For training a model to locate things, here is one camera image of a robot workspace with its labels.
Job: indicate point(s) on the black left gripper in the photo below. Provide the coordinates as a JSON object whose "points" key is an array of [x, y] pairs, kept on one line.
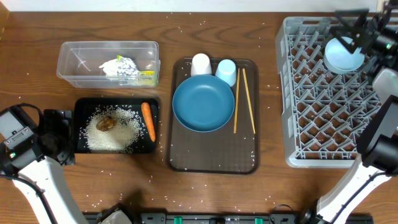
{"points": [[64, 125]]}

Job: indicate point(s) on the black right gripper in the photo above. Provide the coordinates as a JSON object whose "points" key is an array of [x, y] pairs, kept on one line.
{"points": [[367, 37]]}

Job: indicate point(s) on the light blue bowl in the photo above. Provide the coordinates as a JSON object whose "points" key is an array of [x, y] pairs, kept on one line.
{"points": [[339, 60]]}

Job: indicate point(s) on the brown food lump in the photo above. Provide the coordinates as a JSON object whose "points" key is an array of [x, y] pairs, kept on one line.
{"points": [[106, 124]]}

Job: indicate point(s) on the pile of white rice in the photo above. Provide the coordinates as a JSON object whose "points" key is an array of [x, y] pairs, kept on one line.
{"points": [[128, 130]]}

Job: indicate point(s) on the white napkin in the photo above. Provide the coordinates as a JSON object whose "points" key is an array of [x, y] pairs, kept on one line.
{"points": [[110, 69]]}

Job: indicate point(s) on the foil wrapper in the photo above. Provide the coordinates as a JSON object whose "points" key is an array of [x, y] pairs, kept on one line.
{"points": [[126, 71]]}

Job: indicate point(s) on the orange carrot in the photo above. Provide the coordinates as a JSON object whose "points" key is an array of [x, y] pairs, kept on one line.
{"points": [[147, 115]]}

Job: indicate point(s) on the yellow green snack packet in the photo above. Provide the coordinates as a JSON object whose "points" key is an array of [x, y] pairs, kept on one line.
{"points": [[147, 78]]}

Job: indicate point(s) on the dark blue plate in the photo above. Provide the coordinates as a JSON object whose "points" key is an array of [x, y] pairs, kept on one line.
{"points": [[203, 103]]}

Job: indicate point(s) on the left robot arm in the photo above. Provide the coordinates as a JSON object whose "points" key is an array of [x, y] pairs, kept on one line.
{"points": [[43, 184]]}

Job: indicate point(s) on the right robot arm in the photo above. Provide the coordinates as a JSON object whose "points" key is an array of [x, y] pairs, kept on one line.
{"points": [[376, 162]]}

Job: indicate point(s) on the grey dishwasher rack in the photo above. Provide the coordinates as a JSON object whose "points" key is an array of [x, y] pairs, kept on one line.
{"points": [[324, 113]]}

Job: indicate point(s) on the black plastic tray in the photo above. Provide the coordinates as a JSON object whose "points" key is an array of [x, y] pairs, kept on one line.
{"points": [[85, 107]]}

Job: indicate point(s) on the clear plastic bin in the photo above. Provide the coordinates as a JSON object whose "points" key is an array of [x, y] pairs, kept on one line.
{"points": [[78, 62]]}

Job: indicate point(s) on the wooden chopstick right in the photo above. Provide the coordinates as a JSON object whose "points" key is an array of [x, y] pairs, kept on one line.
{"points": [[249, 100]]}

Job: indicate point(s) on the wooden chopstick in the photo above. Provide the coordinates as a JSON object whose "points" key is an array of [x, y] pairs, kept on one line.
{"points": [[237, 102], [249, 100]]}

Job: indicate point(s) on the light blue plastic cup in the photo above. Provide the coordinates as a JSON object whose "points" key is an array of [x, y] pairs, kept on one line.
{"points": [[226, 71]]}

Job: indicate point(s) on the wooden chopstick left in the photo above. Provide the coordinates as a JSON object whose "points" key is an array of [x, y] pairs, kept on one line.
{"points": [[237, 102]]}

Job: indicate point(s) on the pink plastic cup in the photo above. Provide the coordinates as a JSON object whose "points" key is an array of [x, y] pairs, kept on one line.
{"points": [[201, 65]]}

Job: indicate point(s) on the dark brown serving tray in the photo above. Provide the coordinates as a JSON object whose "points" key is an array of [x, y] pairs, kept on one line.
{"points": [[220, 151]]}

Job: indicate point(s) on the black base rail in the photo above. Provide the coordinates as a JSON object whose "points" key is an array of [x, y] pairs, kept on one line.
{"points": [[161, 218]]}

